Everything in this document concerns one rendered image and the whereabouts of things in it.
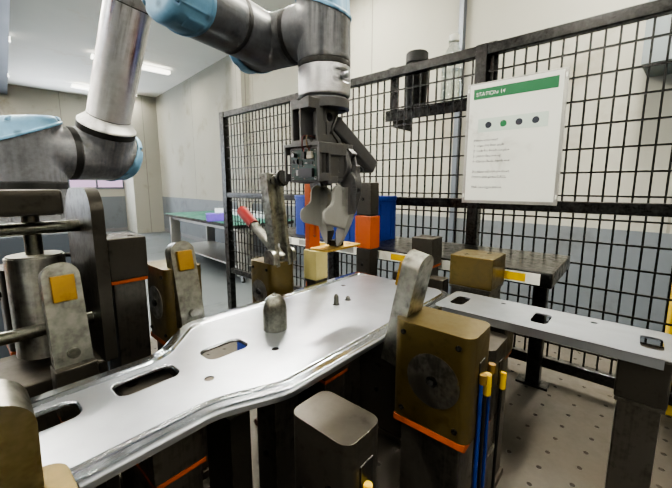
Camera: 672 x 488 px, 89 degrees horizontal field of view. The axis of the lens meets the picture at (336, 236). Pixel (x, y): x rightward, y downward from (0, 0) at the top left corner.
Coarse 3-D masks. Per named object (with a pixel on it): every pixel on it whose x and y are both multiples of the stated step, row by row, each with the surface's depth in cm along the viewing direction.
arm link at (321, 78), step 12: (300, 72) 47; (312, 72) 46; (324, 72) 46; (336, 72) 46; (348, 72) 46; (300, 84) 48; (312, 84) 46; (324, 84) 46; (336, 84) 46; (348, 84) 48; (300, 96) 48; (312, 96) 47; (348, 96) 49
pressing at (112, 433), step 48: (336, 288) 65; (384, 288) 65; (432, 288) 65; (192, 336) 44; (240, 336) 44; (288, 336) 44; (336, 336) 44; (384, 336) 46; (96, 384) 34; (192, 384) 34; (240, 384) 34; (288, 384) 34; (48, 432) 27; (96, 432) 27; (144, 432) 27; (192, 432) 29; (96, 480) 24
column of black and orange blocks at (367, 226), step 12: (372, 192) 84; (360, 204) 86; (372, 204) 85; (360, 216) 86; (372, 216) 85; (360, 228) 87; (372, 228) 85; (360, 240) 87; (372, 240) 86; (360, 252) 88; (372, 252) 87; (360, 264) 88; (372, 264) 87
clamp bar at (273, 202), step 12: (264, 180) 62; (276, 180) 61; (264, 192) 62; (276, 192) 64; (264, 204) 63; (276, 204) 64; (264, 216) 63; (276, 216) 64; (276, 228) 64; (276, 240) 63; (288, 240) 65; (276, 252) 62; (288, 252) 64; (288, 264) 65
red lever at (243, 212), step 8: (240, 208) 70; (240, 216) 70; (248, 216) 69; (248, 224) 68; (256, 224) 68; (256, 232) 67; (264, 232) 67; (264, 240) 66; (280, 248) 65; (280, 256) 63
